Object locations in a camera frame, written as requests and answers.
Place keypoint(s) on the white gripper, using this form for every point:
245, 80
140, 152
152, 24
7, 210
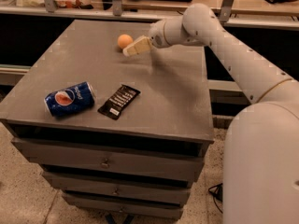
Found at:
156, 34

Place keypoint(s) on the orange fruit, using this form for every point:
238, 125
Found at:
124, 41

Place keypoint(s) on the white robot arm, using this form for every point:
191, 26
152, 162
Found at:
261, 150

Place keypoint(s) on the black rxbar chocolate wrapper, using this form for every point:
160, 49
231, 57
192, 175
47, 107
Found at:
118, 101

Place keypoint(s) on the blue pepsi can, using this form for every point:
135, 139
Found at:
71, 100

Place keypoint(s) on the grey drawer cabinet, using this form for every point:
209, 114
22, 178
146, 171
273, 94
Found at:
117, 133

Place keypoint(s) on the metal railing frame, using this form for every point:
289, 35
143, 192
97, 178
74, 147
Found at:
240, 13

